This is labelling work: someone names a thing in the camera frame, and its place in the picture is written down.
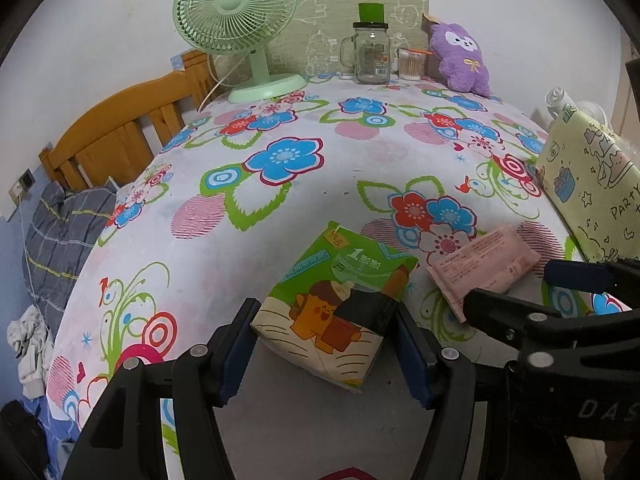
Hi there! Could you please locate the floral print tablecloth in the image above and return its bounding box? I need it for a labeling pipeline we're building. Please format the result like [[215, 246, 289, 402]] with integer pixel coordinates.
[[45, 75, 640, 461]]

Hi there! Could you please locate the yellow party cushion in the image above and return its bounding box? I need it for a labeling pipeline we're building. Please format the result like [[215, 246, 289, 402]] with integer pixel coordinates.
[[535, 105, 640, 263]]

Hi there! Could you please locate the grey plaid blanket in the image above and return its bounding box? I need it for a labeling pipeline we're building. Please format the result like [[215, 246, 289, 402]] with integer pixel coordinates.
[[25, 182, 118, 321]]

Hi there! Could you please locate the purple plush toy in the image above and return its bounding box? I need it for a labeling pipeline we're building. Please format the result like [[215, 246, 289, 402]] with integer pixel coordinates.
[[429, 21, 493, 98]]

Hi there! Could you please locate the white crumpled cloth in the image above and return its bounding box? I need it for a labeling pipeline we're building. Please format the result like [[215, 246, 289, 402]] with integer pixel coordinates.
[[7, 305, 53, 396]]

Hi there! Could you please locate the clear cotton swab container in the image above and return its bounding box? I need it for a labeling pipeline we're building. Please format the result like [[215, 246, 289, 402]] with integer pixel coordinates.
[[397, 47, 433, 82]]

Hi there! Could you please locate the green cartoon print tissue pack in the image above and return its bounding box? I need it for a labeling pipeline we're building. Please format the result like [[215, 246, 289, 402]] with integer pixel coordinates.
[[250, 221, 420, 395]]

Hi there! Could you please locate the pink wet wipes pack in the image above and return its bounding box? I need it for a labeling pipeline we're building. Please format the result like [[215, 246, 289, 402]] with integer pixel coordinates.
[[426, 224, 542, 323]]

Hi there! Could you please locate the green desk fan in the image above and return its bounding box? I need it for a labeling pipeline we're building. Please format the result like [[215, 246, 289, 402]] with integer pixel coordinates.
[[172, 0, 308, 105]]

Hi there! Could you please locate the olive cartoon print wall cloth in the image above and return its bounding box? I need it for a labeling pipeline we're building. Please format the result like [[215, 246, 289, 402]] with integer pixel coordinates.
[[265, 0, 431, 78]]

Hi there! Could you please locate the glass jar mug black lid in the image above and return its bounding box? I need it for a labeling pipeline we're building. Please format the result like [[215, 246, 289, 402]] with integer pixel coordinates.
[[340, 22, 391, 85]]

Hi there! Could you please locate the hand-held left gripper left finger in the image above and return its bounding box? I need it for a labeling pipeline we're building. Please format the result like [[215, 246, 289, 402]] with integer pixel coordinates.
[[60, 299, 261, 480]]

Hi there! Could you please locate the blue bedsheet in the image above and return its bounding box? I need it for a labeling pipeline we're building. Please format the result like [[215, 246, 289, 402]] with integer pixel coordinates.
[[20, 395, 81, 480]]

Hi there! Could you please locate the orange wooden bed headboard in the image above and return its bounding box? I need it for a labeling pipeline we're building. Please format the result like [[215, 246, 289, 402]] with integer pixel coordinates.
[[39, 50, 218, 193]]

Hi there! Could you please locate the wall socket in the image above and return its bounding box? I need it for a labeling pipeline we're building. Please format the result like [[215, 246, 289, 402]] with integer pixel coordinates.
[[10, 169, 37, 207]]

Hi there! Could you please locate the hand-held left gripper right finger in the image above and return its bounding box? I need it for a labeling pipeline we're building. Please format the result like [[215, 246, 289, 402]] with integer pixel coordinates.
[[396, 304, 576, 480]]

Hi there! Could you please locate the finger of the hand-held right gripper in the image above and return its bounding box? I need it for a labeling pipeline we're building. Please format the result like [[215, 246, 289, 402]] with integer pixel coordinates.
[[462, 287, 576, 376], [545, 256, 640, 306]]

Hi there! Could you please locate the small white fan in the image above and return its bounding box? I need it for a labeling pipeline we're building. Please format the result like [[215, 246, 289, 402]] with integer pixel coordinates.
[[545, 87, 608, 131]]

